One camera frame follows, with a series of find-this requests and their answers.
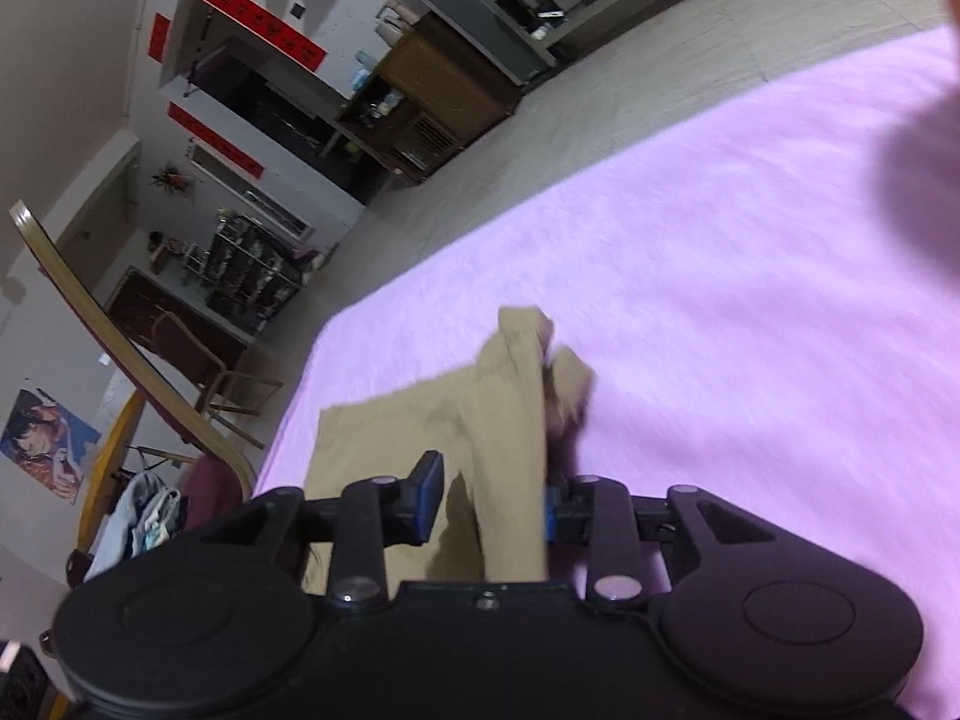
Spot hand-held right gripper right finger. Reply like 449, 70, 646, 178
544, 474, 785, 610

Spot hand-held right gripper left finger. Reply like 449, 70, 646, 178
199, 450, 446, 610

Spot khaki pants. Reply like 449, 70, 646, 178
300, 305, 597, 593

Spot stack of folded clothes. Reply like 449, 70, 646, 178
82, 469, 185, 583

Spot dark red wooden chair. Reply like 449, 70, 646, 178
9, 199, 260, 587

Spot black display shelf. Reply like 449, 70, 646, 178
206, 210, 320, 325

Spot pink table cover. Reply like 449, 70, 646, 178
251, 22, 960, 720

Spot yellow round table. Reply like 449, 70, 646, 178
75, 388, 148, 550

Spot wooden cabinet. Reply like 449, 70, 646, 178
334, 11, 526, 190

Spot grey television stand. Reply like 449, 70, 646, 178
379, 0, 796, 88

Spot gold frame chair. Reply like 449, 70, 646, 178
154, 311, 286, 452

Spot wall poster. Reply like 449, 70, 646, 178
0, 388, 103, 506

